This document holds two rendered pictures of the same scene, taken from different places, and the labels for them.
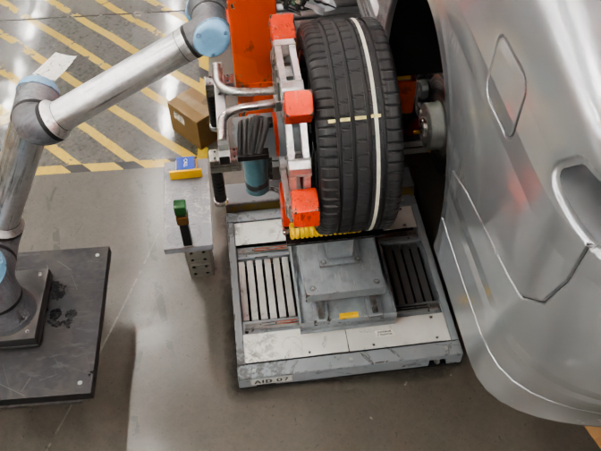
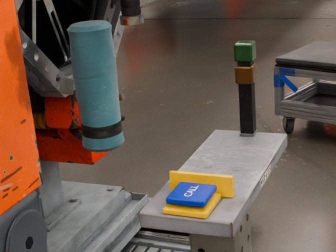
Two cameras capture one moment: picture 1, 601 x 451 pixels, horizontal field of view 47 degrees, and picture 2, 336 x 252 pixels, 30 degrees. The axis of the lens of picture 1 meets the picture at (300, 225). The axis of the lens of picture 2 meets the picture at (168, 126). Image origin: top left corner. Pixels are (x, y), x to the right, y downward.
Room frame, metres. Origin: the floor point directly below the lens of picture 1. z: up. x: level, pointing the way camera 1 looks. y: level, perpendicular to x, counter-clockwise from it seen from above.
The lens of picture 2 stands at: (2.71, 0.90, 0.94)
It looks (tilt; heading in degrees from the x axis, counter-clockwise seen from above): 19 degrees down; 210
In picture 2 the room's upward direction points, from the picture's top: 5 degrees counter-clockwise
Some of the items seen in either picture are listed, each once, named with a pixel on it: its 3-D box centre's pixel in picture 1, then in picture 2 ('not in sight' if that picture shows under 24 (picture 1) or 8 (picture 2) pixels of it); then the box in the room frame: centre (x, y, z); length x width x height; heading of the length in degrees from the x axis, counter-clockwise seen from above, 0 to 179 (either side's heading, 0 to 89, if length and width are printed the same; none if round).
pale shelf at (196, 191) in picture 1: (187, 203); (222, 174); (1.67, 0.41, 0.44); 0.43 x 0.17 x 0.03; 6
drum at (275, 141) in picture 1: (267, 135); not in sight; (1.58, 0.10, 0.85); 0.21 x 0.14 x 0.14; 96
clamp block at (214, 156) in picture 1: (225, 159); not in sight; (1.40, 0.21, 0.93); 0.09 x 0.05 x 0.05; 96
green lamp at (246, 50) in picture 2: (180, 207); (245, 51); (1.47, 0.39, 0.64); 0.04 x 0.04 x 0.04; 6
